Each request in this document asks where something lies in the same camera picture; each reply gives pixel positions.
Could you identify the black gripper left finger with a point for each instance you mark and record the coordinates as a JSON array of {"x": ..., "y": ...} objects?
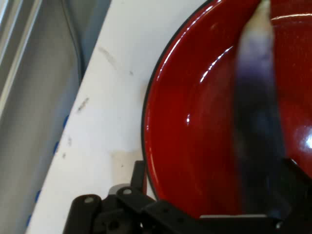
[{"x": 136, "y": 209}]

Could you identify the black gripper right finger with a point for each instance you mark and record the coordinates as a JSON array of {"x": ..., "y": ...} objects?
[{"x": 301, "y": 195}]

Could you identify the red plate with black rim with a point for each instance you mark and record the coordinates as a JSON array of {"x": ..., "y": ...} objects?
[{"x": 195, "y": 122}]

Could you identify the purple toy eggplant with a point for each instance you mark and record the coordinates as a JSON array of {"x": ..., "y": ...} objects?
[{"x": 256, "y": 97}]

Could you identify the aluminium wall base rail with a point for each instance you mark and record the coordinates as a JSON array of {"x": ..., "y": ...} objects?
[{"x": 14, "y": 36}]

